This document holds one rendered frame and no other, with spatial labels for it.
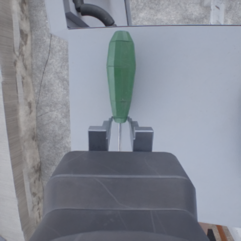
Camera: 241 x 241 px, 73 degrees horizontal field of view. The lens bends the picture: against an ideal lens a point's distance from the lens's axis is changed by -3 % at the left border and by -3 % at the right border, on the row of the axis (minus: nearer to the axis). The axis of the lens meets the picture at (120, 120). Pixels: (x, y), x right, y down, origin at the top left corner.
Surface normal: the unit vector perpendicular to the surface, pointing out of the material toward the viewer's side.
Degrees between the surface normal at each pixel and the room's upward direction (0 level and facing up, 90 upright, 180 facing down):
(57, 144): 0
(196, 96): 0
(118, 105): 14
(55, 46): 0
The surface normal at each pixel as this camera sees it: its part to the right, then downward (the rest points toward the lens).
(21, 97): 0.33, 0.24
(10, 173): -0.22, 0.22
